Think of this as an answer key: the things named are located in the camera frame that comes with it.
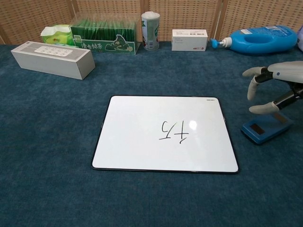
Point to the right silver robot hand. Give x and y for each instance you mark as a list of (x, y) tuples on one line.
[(284, 71)]

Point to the blue whiteboard eraser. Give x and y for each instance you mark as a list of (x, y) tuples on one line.
[(265, 132)]

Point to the white dry-erase board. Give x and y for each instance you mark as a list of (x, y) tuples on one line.
[(142, 137)]

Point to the blue pump detergent bottle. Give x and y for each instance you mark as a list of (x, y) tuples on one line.
[(279, 40)]

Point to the pale blue tissue pack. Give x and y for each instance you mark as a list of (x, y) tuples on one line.
[(300, 40)]

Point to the small white cardboard box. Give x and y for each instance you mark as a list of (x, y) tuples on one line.
[(189, 41)]

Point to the woven bamboo folding screen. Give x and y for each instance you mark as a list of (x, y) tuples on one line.
[(189, 14)]

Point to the cylindrical can with white lid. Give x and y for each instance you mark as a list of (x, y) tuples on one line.
[(150, 30)]

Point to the clear green tea bag box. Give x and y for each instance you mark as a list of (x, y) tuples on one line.
[(94, 45)]

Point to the green open tissue pack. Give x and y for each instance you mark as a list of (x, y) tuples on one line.
[(56, 37)]

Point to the long white speaker box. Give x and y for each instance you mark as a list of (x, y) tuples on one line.
[(47, 63)]

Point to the teal table carpet mat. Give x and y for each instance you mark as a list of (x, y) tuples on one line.
[(47, 142)]

